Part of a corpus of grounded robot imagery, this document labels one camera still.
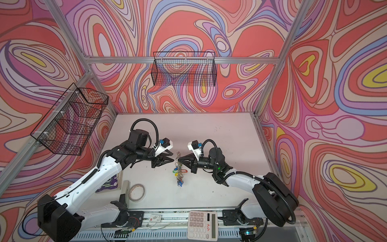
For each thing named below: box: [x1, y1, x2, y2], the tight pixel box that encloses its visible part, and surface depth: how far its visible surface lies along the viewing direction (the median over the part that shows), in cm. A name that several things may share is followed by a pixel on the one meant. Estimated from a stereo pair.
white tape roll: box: [129, 183, 146, 202], surface depth 83 cm
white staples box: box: [149, 213, 163, 223], surface depth 75 cm
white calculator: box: [187, 210, 219, 242], surface depth 71 cm
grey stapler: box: [121, 179, 131, 209], surface depth 82 cm
